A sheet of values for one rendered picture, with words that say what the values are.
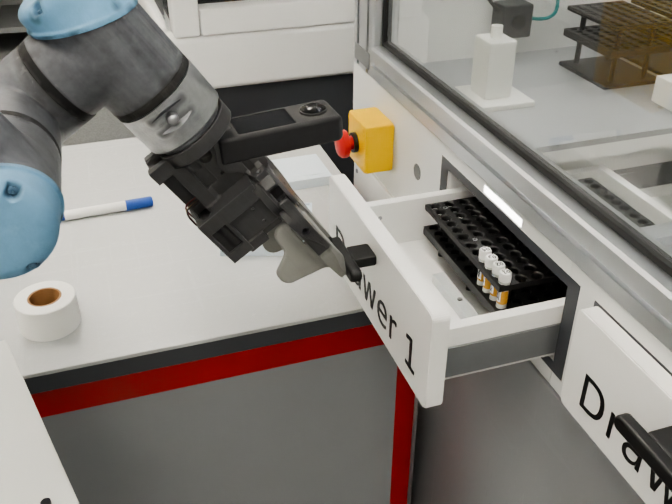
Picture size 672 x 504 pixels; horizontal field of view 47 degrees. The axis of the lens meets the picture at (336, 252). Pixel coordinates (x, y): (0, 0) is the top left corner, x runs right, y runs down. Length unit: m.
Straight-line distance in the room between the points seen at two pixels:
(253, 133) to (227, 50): 0.85
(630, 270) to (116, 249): 0.70
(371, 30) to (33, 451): 0.72
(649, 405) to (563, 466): 0.20
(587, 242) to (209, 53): 0.97
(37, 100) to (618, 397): 0.51
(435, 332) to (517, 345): 0.11
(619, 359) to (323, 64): 1.04
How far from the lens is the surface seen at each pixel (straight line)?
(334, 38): 1.56
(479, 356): 0.74
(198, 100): 0.64
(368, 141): 1.07
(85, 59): 0.61
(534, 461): 0.89
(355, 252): 0.78
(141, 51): 0.61
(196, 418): 1.01
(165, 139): 0.64
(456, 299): 0.83
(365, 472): 1.18
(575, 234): 0.72
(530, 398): 0.86
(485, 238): 0.84
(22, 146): 0.53
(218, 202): 0.68
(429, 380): 0.71
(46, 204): 0.50
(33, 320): 0.95
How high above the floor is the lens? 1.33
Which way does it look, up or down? 32 degrees down
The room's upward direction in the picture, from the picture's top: straight up
